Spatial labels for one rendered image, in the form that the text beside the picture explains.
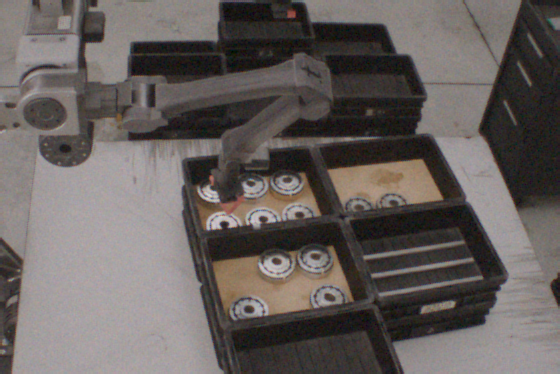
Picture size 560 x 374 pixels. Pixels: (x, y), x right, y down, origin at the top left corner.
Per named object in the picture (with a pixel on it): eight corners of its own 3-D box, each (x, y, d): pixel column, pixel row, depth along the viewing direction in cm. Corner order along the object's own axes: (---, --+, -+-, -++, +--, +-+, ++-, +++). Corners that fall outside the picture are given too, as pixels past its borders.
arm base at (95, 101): (82, 110, 175) (78, 67, 166) (118, 109, 176) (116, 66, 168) (79, 135, 169) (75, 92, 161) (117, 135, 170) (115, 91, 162)
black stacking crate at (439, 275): (368, 328, 211) (376, 302, 203) (336, 245, 231) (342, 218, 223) (497, 304, 221) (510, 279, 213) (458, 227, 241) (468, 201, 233)
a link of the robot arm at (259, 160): (225, 128, 200) (227, 160, 198) (271, 128, 202) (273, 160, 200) (221, 146, 212) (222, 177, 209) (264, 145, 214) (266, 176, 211)
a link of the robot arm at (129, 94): (109, 82, 167) (109, 105, 166) (157, 81, 169) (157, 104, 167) (111, 100, 176) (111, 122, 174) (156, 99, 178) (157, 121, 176)
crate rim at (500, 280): (374, 307, 204) (376, 302, 203) (340, 222, 224) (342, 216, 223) (508, 283, 214) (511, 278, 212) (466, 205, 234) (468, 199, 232)
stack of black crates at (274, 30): (218, 118, 367) (223, 38, 336) (213, 78, 388) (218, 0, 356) (304, 117, 373) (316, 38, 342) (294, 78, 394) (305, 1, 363)
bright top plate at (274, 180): (273, 196, 236) (273, 194, 236) (266, 172, 243) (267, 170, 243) (306, 193, 238) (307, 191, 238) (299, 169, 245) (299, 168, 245)
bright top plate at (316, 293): (313, 315, 207) (313, 314, 207) (307, 285, 214) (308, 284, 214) (350, 314, 209) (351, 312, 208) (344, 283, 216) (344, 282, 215)
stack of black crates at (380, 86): (318, 178, 346) (333, 97, 314) (307, 132, 366) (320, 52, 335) (406, 176, 352) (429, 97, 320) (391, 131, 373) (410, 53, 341)
